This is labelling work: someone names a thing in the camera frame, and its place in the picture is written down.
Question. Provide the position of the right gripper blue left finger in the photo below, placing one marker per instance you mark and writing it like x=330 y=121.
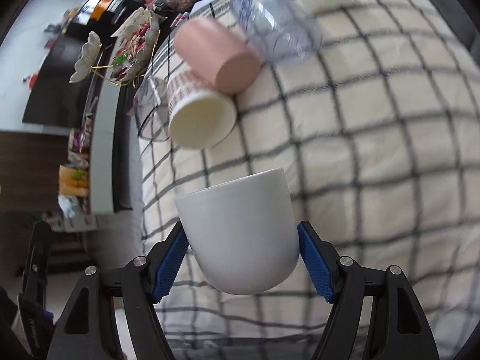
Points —
x=87 y=327

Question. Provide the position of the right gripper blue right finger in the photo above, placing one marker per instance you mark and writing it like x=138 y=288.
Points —
x=398 y=327

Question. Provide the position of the white ceramic cup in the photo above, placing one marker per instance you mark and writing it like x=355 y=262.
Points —
x=242 y=232

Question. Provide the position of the striped paper cup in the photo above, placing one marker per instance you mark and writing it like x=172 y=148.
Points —
x=200 y=117

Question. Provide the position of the pink plastic cup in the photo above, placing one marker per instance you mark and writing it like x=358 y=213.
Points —
x=217 y=55

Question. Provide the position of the clear blue-patterned plastic cup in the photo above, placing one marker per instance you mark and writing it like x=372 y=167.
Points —
x=279 y=29

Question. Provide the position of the white tv cabinet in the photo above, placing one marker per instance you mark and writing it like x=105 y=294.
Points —
x=101 y=151

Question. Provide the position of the checked white black tablecloth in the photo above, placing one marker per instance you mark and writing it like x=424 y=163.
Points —
x=378 y=136

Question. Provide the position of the black television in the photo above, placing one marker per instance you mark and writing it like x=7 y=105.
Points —
x=53 y=100

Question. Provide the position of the clear square black-rimmed glass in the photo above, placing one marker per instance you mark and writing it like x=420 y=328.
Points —
x=150 y=107

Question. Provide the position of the white tiered snack tray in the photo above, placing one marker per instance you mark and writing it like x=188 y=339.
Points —
x=136 y=40

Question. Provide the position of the black piano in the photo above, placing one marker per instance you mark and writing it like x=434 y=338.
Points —
x=103 y=17

